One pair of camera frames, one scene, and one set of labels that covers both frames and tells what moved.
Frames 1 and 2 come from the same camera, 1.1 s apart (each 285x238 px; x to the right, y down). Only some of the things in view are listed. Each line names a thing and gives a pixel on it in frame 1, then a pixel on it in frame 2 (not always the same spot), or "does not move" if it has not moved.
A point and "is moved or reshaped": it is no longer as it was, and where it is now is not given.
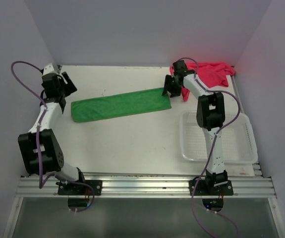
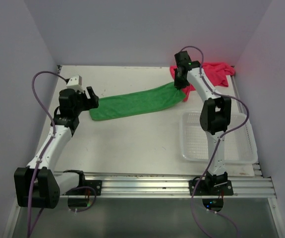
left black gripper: [69, 87] → [91, 102]
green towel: [119, 105] is moved or reshaped
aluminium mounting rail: [175, 186] does not move
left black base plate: [66, 189] does not move
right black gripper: [174, 93] → [179, 85]
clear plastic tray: [238, 142] does not move
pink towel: [208, 74] does not move
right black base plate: [226, 189] does not move
